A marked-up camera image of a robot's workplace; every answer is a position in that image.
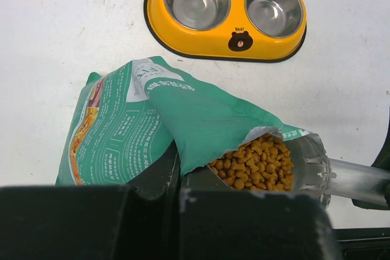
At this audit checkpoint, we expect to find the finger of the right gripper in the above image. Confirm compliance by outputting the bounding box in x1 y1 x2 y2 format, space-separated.
352 138 389 208

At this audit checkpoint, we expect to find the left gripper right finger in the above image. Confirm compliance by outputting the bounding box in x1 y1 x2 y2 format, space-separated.
179 171 342 259

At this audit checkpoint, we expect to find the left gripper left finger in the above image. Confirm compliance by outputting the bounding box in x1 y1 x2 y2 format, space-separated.
1 144 180 259

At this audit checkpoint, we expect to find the clear plastic scoop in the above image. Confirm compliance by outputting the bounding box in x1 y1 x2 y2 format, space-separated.
285 134 389 210

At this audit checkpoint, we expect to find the green pet food bag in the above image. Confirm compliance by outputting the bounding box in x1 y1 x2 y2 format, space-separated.
56 56 317 185

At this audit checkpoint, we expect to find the pet food kibble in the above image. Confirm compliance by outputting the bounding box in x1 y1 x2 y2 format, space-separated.
208 133 294 192

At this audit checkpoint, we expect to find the yellow double bowl feeder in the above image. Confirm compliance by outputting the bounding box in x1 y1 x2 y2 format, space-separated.
143 0 307 63

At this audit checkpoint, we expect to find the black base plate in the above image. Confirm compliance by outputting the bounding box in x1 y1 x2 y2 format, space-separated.
334 228 390 260

